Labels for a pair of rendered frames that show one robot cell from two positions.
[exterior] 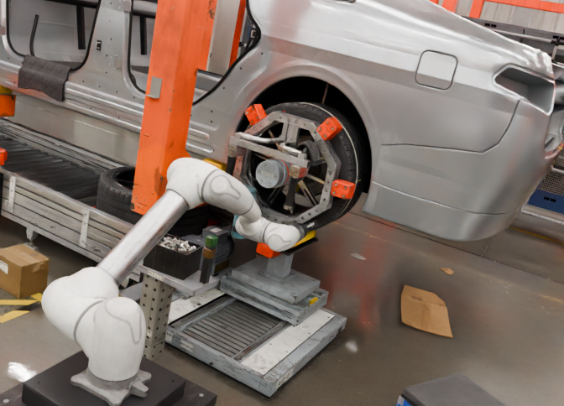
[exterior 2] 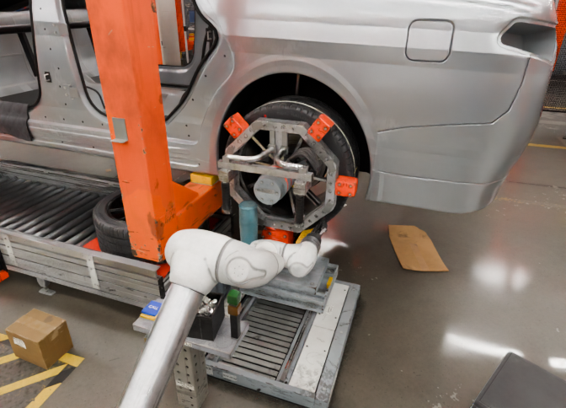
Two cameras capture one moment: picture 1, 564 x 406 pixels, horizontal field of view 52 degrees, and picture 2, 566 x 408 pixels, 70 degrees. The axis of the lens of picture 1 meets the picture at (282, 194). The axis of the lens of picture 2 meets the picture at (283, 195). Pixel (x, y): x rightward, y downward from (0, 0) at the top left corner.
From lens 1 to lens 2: 104 cm
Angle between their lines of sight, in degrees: 12
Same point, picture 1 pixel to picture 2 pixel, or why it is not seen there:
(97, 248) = (112, 288)
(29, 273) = (49, 343)
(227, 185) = (249, 270)
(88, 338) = not seen: outside the picture
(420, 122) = (418, 101)
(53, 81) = (15, 122)
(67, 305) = not seen: outside the picture
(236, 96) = (208, 105)
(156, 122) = (133, 167)
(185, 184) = (193, 275)
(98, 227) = (106, 270)
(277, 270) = not seen: hidden behind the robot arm
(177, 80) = (142, 117)
